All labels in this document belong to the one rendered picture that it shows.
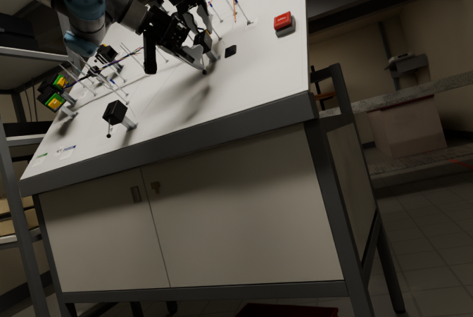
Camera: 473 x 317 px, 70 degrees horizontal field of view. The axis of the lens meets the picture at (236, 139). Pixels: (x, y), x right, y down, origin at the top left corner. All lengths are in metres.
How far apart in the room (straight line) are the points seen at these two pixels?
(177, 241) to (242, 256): 0.22
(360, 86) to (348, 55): 0.75
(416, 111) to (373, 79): 2.73
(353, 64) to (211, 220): 7.48
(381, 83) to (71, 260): 7.54
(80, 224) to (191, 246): 0.48
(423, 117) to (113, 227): 5.04
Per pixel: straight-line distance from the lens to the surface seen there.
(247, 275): 1.02
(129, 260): 1.27
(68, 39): 0.89
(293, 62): 0.91
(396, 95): 4.05
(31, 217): 1.72
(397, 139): 5.68
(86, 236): 1.39
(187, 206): 1.04
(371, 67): 8.31
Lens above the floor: 0.78
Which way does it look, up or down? 1 degrees up
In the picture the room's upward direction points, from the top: 15 degrees counter-clockwise
